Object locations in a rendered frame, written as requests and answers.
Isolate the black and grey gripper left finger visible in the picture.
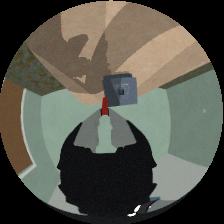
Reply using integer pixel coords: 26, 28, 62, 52
57, 108, 102, 170

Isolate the red peg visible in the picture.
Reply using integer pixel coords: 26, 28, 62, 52
102, 97, 108, 115

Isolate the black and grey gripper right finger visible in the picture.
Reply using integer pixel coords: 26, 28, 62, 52
108, 108, 157, 168

